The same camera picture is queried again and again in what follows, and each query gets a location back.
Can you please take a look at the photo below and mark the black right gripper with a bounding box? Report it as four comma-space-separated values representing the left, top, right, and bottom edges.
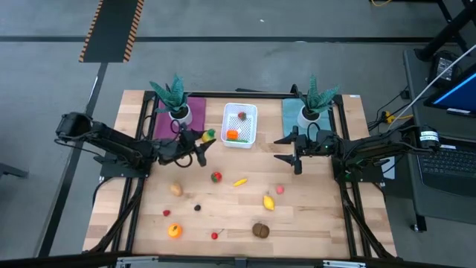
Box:
273, 125, 330, 175

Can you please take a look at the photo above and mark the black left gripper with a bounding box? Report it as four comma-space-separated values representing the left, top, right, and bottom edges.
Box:
158, 129, 218, 168

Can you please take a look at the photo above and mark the yellow toy bell pepper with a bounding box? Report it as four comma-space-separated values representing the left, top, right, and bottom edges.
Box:
201, 128, 217, 144

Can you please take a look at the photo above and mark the orange toy tangerine with leaf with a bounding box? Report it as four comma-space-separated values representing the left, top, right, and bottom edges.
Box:
167, 223, 184, 240

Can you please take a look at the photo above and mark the purple cloth mat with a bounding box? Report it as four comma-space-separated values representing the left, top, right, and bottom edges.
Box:
154, 97, 207, 141

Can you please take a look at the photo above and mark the teal cloth mat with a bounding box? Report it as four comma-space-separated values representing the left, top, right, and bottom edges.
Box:
281, 98, 335, 141

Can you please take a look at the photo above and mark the white perforated plastic basket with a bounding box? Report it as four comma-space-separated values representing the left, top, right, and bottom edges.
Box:
220, 102, 258, 150

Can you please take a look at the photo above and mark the snake plant in white pot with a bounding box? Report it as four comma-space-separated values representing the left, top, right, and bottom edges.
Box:
149, 73, 194, 127
293, 73, 340, 130

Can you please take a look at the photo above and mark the brown toy kiwi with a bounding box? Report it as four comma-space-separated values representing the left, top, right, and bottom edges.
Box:
251, 223, 271, 240

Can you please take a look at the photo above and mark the black hazard-striped floor mat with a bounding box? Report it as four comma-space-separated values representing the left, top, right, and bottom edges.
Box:
78, 0, 145, 63

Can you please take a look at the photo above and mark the white rod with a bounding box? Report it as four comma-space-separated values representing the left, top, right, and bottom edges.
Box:
388, 42, 476, 130

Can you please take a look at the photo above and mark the grey side cart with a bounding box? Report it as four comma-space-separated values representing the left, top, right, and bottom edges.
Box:
403, 48, 476, 232

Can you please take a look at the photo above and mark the dark laptop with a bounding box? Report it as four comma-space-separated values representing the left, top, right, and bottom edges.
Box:
416, 141, 476, 198

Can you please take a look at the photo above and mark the black power adapter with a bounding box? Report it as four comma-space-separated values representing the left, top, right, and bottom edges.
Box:
427, 50, 462, 89

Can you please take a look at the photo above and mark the monitor with blue screen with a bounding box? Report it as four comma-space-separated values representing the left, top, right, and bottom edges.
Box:
423, 63, 476, 118

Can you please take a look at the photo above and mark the black chair base leg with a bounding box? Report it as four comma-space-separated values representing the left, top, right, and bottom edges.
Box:
0, 162, 29, 179

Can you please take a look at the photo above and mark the black desk leg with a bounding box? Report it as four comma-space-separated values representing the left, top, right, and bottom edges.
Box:
414, 0, 476, 63

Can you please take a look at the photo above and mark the black aluminium rig frame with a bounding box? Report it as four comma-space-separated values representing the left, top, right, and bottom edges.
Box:
87, 89, 397, 261

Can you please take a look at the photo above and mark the yellow floor cable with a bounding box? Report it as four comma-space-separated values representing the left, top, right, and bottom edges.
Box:
382, 110, 414, 126

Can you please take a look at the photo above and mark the metal front rail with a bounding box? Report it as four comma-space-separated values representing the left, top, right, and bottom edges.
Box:
115, 255, 367, 268

